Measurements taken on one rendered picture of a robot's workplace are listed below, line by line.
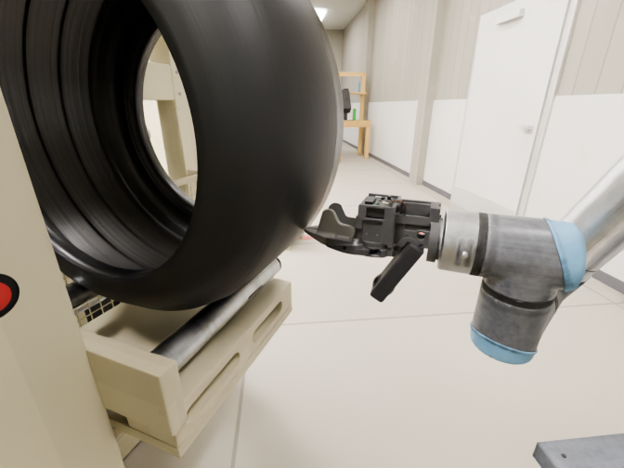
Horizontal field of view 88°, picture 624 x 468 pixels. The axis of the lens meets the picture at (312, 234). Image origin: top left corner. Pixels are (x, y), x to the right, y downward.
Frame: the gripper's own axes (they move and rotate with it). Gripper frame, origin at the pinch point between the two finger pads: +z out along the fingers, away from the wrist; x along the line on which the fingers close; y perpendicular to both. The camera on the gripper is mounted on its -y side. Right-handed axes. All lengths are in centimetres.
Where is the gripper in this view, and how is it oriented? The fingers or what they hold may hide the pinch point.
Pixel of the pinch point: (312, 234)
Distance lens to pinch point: 54.9
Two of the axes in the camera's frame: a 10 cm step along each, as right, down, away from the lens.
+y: 0.0, -9.3, -3.7
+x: -3.6, 3.4, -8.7
